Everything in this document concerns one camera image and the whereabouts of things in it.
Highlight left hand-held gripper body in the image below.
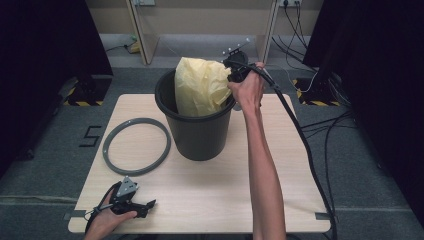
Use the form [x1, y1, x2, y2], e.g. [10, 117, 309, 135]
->
[109, 176, 139, 216]

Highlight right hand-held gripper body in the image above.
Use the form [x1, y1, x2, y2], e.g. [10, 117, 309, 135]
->
[221, 37, 255, 84]

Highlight grey bin rim ring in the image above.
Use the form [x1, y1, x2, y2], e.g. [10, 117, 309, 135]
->
[102, 117, 172, 177]

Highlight yellow plastic garbage bag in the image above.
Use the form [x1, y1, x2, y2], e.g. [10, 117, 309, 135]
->
[174, 56, 233, 118]

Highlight dark grey trash bin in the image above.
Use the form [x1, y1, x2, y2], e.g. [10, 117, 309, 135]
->
[154, 69, 237, 162]

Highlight person's right hand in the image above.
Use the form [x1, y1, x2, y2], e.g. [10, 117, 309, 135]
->
[228, 61, 267, 113]

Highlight person's left hand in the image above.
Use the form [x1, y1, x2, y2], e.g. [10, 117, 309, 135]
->
[83, 191, 138, 240]

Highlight grey tape piece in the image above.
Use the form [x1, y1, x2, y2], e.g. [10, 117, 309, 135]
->
[314, 211, 334, 222]
[63, 209, 87, 221]

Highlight stand base with hazard tape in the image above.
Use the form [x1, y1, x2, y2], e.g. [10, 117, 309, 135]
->
[292, 78, 343, 108]
[58, 74, 113, 108]

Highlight black curtain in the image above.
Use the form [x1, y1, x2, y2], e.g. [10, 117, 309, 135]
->
[301, 0, 424, 228]
[0, 0, 114, 178]

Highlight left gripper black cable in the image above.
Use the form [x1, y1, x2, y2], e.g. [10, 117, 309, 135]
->
[84, 181, 123, 234]

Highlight black power cables bundle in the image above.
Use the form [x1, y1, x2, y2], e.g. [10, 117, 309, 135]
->
[271, 0, 318, 73]

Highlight white thin cable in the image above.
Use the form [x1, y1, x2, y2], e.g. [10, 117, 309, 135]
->
[283, 64, 320, 94]

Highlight yellow green plug with cable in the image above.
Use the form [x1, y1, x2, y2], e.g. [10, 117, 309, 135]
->
[105, 34, 142, 55]

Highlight black floor cables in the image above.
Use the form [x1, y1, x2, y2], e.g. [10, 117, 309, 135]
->
[299, 111, 355, 141]

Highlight long black floor cable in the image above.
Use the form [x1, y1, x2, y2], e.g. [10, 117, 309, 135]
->
[323, 113, 338, 214]

